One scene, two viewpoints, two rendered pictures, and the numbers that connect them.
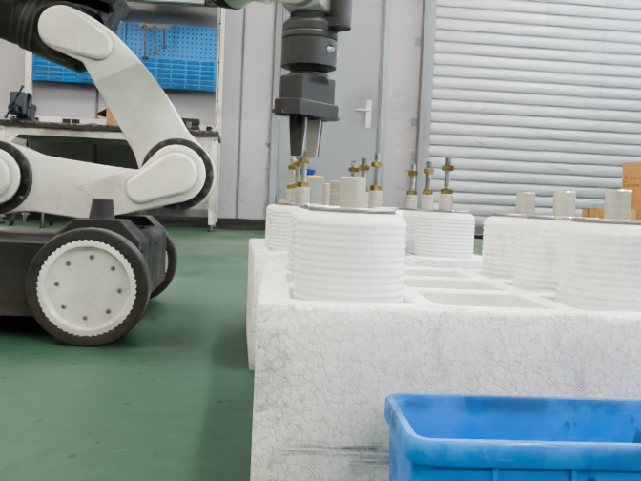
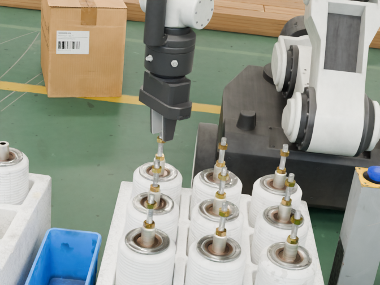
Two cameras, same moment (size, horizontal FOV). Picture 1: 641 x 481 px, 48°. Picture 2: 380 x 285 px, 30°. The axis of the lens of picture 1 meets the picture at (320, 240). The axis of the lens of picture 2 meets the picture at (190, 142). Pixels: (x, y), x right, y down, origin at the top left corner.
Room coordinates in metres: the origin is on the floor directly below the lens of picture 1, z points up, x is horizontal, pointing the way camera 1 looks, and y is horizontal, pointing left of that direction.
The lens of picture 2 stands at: (1.34, -1.17, 0.92)
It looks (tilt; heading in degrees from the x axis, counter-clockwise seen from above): 26 degrees down; 96
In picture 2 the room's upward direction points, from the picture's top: 7 degrees clockwise
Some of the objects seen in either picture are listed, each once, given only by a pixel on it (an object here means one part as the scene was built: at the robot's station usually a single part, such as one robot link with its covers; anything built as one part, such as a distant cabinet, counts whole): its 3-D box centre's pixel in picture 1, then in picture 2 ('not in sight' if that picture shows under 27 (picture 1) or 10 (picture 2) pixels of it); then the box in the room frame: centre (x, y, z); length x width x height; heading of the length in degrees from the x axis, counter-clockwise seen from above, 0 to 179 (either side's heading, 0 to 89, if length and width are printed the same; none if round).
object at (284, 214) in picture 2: not in sight; (284, 211); (1.41, -0.06, 0.26); 0.02 x 0.02 x 0.03
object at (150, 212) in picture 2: (446, 180); (150, 215); (1.19, -0.20, 0.30); 0.01 x 0.01 x 0.08
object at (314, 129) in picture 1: (315, 138); (170, 126); (1.18, 0.02, 0.36); 0.03 x 0.02 x 0.06; 48
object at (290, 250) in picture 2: (411, 203); (290, 249); (1.42, -0.18, 0.26); 0.02 x 0.02 x 0.03
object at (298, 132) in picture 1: (295, 135); (155, 116); (1.14, 0.05, 0.36); 0.03 x 0.02 x 0.06; 48
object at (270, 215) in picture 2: not in sight; (283, 217); (1.41, -0.06, 0.25); 0.08 x 0.08 x 0.01
